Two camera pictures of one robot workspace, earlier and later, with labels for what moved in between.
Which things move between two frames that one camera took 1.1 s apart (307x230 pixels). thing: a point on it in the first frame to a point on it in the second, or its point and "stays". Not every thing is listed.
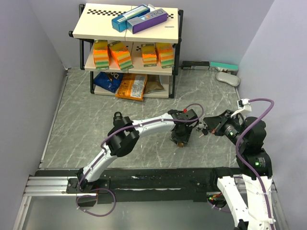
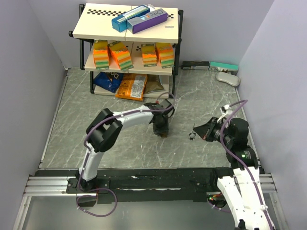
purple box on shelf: (152, 19) stays
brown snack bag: (153, 83) stays
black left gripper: (185, 139) to (164, 130)
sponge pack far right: (165, 52) stays
